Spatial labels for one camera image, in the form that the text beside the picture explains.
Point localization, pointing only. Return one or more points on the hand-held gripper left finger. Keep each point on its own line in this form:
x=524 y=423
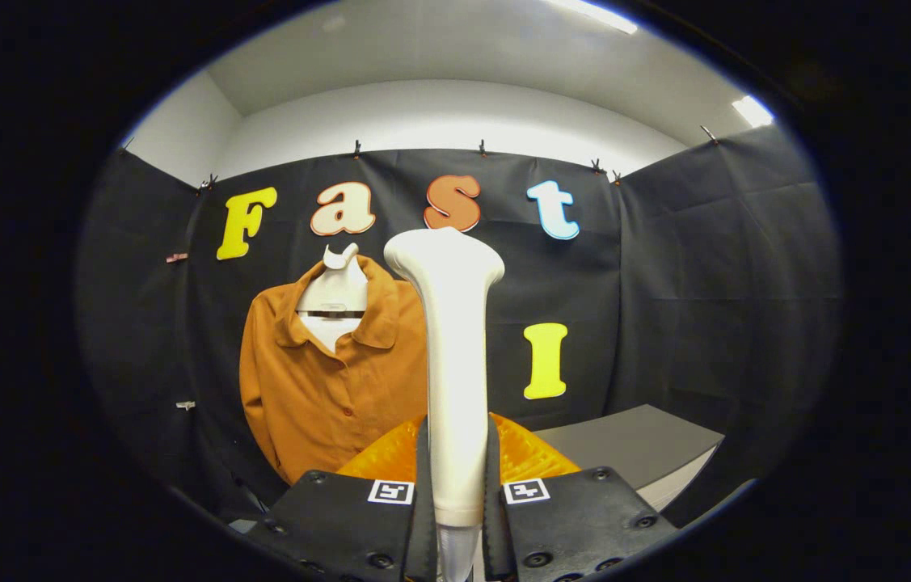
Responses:
x=420 y=533

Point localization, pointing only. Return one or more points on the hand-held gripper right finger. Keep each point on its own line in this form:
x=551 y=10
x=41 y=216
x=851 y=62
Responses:
x=494 y=533

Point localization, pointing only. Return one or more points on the brown button-up shirt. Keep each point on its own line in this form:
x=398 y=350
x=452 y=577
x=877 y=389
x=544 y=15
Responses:
x=326 y=404

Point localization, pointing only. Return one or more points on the white garment steamer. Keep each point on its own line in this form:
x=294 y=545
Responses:
x=455 y=364

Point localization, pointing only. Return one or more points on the grey cabinet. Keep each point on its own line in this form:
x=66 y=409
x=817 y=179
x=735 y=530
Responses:
x=625 y=444

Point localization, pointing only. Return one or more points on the white mannequin torso stand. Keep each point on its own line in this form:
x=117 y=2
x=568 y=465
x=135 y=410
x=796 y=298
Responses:
x=338 y=291

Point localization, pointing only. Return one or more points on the black backdrop cloth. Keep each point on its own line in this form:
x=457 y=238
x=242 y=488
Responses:
x=706 y=283

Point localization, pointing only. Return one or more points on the row of black clamps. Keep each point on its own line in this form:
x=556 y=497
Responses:
x=356 y=149

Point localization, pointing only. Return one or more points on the small ceiling light panel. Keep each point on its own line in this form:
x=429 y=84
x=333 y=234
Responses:
x=752 y=111

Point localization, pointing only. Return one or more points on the long ceiling light panel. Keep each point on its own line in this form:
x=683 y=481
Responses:
x=596 y=14

